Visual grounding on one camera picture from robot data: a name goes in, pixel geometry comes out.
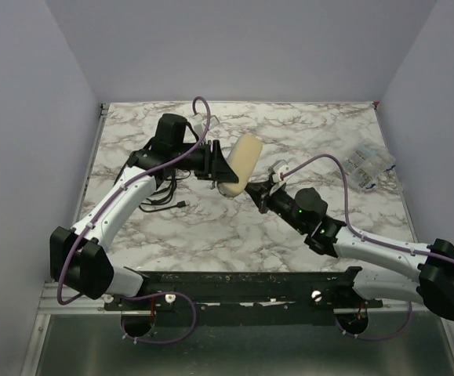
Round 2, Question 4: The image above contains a beige umbrella case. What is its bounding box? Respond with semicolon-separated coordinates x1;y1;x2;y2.
217;134;263;198

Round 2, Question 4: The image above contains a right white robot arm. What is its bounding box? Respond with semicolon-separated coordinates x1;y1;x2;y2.
245;182;454;321

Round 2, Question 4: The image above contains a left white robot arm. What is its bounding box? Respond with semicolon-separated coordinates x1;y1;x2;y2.
50;114;239;299

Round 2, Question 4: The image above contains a clear plastic screw box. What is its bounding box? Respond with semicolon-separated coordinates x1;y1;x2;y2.
341;139;396;191

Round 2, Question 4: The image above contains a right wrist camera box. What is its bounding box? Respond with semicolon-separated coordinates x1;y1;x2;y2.
268;160;290;183

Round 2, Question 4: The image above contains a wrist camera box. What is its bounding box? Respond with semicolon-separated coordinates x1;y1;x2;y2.
190;113;220;136
268;160;290;183

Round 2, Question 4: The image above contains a black coiled cable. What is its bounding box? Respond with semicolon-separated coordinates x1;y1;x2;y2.
116;164;189;212

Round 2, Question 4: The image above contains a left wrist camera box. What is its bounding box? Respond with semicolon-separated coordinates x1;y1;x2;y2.
190;113;220;136

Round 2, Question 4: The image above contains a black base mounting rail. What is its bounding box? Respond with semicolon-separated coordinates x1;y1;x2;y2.
104;267;383;327

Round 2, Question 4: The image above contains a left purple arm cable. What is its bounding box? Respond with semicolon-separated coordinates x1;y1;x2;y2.
56;96;212;306

